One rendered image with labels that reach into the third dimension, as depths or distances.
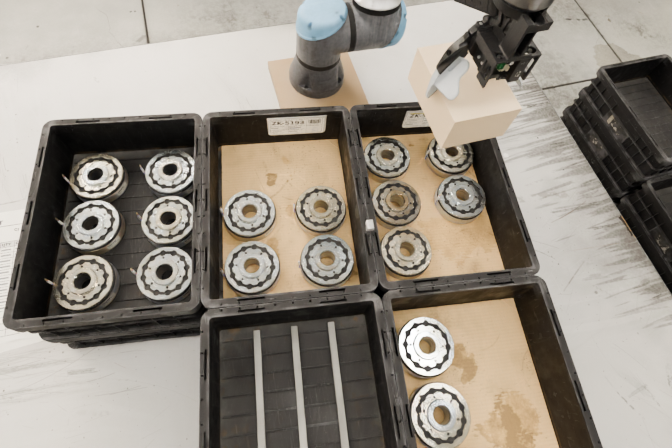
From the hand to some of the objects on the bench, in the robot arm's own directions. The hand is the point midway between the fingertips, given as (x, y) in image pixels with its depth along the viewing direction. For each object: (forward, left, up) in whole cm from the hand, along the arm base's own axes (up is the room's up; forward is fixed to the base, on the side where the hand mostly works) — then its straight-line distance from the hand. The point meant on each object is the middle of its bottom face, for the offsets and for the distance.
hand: (463, 86), depth 75 cm
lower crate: (-6, -61, -41) cm, 74 cm away
